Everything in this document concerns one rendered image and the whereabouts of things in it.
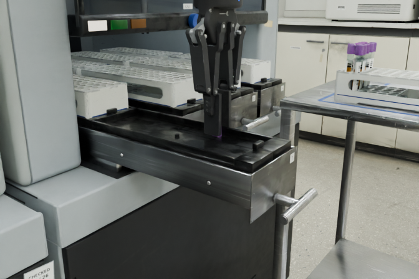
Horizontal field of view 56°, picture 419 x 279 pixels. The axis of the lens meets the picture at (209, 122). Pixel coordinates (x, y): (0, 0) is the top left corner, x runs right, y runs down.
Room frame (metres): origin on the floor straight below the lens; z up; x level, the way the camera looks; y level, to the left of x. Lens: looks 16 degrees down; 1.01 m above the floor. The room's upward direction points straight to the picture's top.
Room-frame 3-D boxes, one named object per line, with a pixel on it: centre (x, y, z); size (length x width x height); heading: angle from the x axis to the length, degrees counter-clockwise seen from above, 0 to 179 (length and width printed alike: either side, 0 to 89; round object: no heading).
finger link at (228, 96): (0.64, -0.02, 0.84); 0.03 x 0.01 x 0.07; 53
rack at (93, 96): (0.81, 0.31, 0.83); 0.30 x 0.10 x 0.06; 53
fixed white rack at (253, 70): (1.14, -0.02, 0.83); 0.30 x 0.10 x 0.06; 53
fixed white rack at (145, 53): (1.33, 0.23, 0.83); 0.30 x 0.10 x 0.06; 53
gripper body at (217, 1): (0.63, -0.01, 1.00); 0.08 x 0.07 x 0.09; 143
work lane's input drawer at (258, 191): (0.71, 0.16, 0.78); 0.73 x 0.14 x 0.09; 53
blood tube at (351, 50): (0.81, -0.28, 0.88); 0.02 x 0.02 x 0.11
